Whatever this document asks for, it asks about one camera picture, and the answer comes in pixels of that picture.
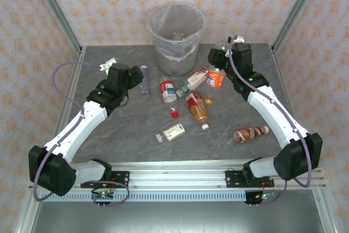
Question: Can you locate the green cap white label bottle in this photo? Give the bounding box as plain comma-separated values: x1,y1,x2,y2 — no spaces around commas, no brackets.
176,67,209,98

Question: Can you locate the red teal label bottle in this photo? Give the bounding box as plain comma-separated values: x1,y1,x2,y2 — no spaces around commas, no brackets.
159,80,180,120

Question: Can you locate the red label tea bottle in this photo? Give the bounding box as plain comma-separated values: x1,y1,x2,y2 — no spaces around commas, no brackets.
185,92,210,132

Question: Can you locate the square bottle white label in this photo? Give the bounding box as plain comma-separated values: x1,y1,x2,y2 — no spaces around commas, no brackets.
155,123,185,144

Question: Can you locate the grey mesh waste bin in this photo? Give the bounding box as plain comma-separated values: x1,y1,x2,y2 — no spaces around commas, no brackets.
147,3,206,77

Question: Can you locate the clear plastic bin liner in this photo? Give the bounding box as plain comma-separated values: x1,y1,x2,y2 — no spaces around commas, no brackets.
147,2,206,62

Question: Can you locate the clear tube bottle blue cap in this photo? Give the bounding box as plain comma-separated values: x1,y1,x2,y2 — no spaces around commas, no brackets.
140,65,152,99

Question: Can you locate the orange label bottle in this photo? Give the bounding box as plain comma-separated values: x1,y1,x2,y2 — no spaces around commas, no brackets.
204,68,227,105

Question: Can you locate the brown drink bottle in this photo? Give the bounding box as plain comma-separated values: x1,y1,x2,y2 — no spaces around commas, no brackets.
233,125,270,145

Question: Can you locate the left circuit board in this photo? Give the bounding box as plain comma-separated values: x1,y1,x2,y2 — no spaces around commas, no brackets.
91,189,114,202

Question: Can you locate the circuit board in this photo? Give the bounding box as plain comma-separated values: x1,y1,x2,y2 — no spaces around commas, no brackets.
245,190,276,205
91,189,114,202

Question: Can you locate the right circuit board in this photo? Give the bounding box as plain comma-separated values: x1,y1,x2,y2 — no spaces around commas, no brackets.
245,190,276,205

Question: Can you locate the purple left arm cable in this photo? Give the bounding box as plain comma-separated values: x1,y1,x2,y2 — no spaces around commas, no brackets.
32,61,130,207

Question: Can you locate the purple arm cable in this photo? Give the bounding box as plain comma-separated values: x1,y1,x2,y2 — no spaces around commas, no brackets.
32,61,130,207
227,35,314,206

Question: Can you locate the aluminium frame post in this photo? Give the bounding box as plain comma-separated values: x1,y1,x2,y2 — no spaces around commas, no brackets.
28,0,84,53
272,0,325,51

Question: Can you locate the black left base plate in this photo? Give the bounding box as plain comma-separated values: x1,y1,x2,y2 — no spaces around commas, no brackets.
110,171,130,187

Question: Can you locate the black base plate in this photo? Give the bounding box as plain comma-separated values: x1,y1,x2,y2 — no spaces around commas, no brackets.
225,170,246,189
110,171,130,187

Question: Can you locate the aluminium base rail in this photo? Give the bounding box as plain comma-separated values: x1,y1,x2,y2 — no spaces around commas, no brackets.
81,170,327,190

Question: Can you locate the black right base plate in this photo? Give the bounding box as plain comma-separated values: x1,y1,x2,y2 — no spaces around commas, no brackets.
225,170,246,189

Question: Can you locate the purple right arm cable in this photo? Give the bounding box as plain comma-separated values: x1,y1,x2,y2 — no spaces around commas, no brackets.
227,35,314,206

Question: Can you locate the slotted grey cable duct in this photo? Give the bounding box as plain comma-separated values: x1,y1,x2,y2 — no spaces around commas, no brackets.
35,190,276,202

